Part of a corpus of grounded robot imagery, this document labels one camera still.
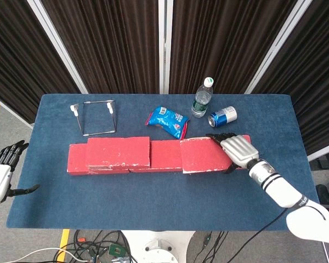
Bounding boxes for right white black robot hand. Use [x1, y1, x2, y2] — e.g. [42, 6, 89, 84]
[206, 132, 260, 175]

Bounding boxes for red brick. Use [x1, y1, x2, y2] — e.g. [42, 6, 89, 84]
[234, 134, 252, 170]
[66, 143, 130, 176]
[179, 136, 236, 175]
[85, 136, 151, 168]
[129, 140, 184, 173]

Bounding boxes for blue and white can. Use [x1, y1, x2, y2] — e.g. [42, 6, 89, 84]
[207, 106, 238, 129]

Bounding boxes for clear plastic water bottle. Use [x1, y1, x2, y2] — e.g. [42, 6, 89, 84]
[191, 77, 215, 118]

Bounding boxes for blue snack bag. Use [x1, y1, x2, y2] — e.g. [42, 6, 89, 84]
[145, 105, 190, 140]

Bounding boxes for blue table cloth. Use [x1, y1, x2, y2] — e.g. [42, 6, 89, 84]
[5, 93, 327, 232]

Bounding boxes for dark brown pleated curtain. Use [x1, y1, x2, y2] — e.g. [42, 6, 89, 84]
[41, 0, 160, 94]
[168, 0, 298, 94]
[0, 0, 82, 124]
[251, 0, 329, 156]

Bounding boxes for green circuit board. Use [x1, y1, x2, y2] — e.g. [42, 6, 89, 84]
[108, 243, 126, 258]

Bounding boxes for white partition base rail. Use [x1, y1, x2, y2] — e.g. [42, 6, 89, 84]
[0, 92, 33, 129]
[307, 147, 329, 162]

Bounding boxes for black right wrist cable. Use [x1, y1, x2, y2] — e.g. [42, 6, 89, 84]
[227, 208, 289, 263]

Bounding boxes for white floor cable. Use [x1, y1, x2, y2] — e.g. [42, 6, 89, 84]
[0, 247, 84, 263]

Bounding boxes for black cables with green plug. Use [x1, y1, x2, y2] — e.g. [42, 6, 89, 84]
[193, 231, 230, 263]

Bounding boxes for white partition frame post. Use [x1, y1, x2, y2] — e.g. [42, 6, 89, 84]
[158, 0, 174, 94]
[243, 0, 313, 94]
[26, 0, 89, 94]

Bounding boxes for black floor cable bundle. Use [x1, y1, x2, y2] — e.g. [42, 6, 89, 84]
[53, 229, 139, 263]

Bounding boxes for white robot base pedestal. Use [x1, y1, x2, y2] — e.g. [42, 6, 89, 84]
[120, 230, 196, 263]

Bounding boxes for metal wire stand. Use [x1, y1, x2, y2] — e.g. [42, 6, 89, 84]
[70, 99, 118, 137]

